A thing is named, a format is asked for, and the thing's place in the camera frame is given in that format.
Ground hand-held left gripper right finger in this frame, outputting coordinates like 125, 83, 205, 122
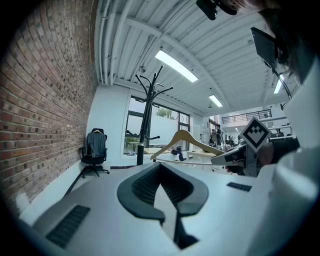
159, 162, 210, 218

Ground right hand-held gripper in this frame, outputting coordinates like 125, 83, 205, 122
210, 116, 272, 179

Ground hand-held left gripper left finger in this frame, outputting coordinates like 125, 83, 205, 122
116, 161, 166, 224

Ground wooden clothes hanger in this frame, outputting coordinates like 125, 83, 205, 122
149, 129, 226, 166

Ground black metal coat rack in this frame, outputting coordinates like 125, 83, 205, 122
126, 65, 174, 166

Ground person's right forearm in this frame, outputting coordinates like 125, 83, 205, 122
256, 137, 301, 168

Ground black balcony railing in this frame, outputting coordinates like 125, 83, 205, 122
221, 109, 273, 125

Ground short ceiling light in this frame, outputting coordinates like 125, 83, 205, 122
208, 94, 224, 108

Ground black office chair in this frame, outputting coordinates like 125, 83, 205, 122
79, 127, 111, 179

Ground grey garment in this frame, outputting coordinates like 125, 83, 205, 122
86, 131, 107, 159

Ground large black-framed window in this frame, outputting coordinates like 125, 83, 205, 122
123, 95, 191, 161

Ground person's white shirt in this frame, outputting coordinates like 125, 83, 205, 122
246, 56, 320, 256

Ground narrow ceiling light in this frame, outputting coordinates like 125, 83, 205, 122
273, 74, 285, 95

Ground long ceiling light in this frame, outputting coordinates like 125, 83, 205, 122
154, 49, 199, 84

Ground black flat box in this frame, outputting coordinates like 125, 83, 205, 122
249, 26, 280, 74

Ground white ceiling pipes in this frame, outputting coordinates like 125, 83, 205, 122
98, 0, 131, 86

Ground thin black cable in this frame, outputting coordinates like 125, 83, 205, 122
271, 66, 293, 100

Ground black head camera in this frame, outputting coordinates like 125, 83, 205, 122
195, 0, 238, 21

